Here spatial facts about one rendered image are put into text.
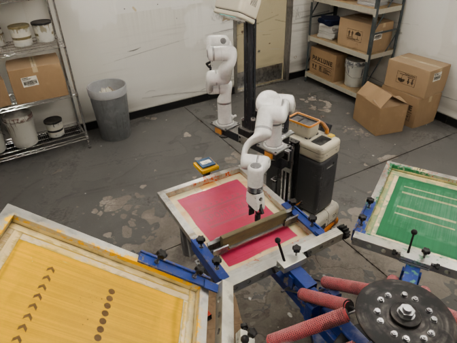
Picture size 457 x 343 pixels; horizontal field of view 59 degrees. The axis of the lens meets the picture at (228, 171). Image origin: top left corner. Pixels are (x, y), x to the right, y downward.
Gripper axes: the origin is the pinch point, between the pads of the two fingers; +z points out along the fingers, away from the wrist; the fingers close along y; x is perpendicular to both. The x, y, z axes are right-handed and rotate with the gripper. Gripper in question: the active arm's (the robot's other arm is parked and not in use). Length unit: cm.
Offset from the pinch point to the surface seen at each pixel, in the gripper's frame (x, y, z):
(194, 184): 6, 56, 13
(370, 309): 9, -78, -20
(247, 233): 5.4, -1.7, 8.9
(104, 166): 16, 269, 114
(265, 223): -5.6, -1.9, 7.2
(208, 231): 17.0, 17.7, 16.4
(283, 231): -16.1, -3.6, 16.1
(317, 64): -335, 318, 81
